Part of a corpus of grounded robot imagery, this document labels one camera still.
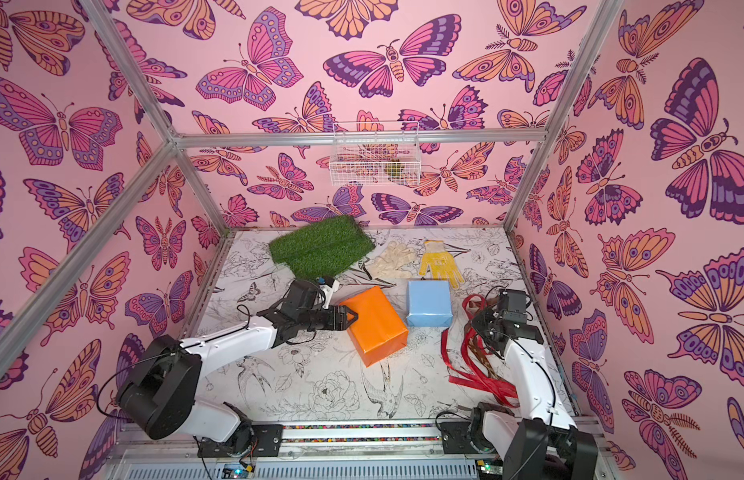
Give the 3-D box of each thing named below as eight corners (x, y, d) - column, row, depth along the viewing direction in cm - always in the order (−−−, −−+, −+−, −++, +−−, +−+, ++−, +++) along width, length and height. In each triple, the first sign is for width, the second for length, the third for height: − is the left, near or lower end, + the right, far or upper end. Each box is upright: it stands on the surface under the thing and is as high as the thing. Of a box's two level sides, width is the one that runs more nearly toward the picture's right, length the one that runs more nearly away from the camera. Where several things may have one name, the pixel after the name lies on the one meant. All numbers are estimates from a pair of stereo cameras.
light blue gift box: (408, 329, 95) (409, 317, 89) (405, 293, 103) (407, 280, 97) (451, 329, 95) (456, 317, 89) (445, 293, 103) (449, 280, 97)
